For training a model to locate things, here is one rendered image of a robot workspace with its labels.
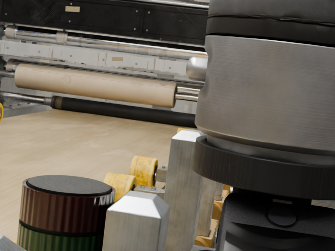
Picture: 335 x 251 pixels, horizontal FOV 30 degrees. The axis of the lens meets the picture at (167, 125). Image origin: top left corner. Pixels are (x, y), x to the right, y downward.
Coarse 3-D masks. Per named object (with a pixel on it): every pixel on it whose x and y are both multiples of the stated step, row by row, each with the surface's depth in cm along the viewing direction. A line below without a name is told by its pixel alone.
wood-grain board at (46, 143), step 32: (0, 128) 221; (32, 128) 231; (64, 128) 242; (96, 128) 254; (128, 128) 267; (160, 128) 282; (0, 160) 163; (32, 160) 168; (64, 160) 174; (96, 160) 180; (128, 160) 187; (160, 160) 194; (0, 192) 129; (0, 224) 106
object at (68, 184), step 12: (36, 180) 40; (48, 180) 41; (60, 180) 41; (72, 180) 42; (84, 180) 42; (96, 180) 43; (48, 192) 38; (60, 192) 38; (72, 192) 38; (84, 192) 39; (96, 192) 39; (108, 192) 40; (36, 228) 38
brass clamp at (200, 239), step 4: (212, 220) 98; (216, 220) 99; (212, 224) 96; (216, 224) 96; (212, 228) 94; (216, 228) 96; (212, 232) 91; (196, 236) 88; (200, 236) 88; (204, 236) 89; (208, 236) 89; (212, 236) 89; (196, 240) 86; (200, 240) 87; (204, 240) 88; (208, 240) 88; (212, 240) 88; (196, 244) 86; (200, 244) 86; (204, 244) 87; (208, 244) 88; (212, 244) 90
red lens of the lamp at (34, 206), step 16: (32, 192) 38; (112, 192) 40; (32, 208) 38; (48, 208) 38; (64, 208) 38; (80, 208) 38; (96, 208) 39; (32, 224) 38; (48, 224) 38; (64, 224) 38; (80, 224) 38; (96, 224) 39
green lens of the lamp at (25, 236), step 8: (24, 232) 39; (32, 232) 38; (40, 232) 38; (24, 240) 39; (32, 240) 38; (40, 240) 38; (48, 240) 38; (56, 240) 38; (64, 240) 38; (72, 240) 38; (80, 240) 38; (88, 240) 39; (96, 240) 39; (24, 248) 39; (32, 248) 38; (40, 248) 38; (48, 248) 38; (56, 248) 38; (64, 248) 38; (72, 248) 38; (80, 248) 38; (88, 248) 39; (96, 248) 39
